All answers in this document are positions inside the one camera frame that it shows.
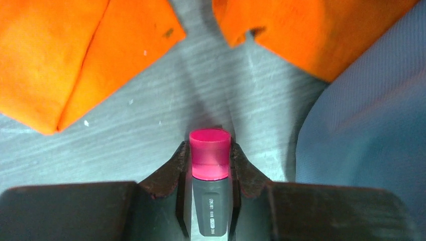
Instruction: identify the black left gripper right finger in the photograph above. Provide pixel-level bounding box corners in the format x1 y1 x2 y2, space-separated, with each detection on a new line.
229 143 419 240

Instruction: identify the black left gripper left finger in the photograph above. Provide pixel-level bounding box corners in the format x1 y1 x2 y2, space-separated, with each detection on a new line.
1 141 190 240

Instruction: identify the pink highlighter marker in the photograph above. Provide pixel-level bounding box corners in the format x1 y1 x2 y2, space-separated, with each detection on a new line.
189 128 231 237

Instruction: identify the light blue backpack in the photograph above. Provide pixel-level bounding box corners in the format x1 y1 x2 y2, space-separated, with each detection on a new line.
295 1 425 232

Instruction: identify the orange shirt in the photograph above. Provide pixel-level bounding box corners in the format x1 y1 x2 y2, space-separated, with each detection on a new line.
1 1 416 135

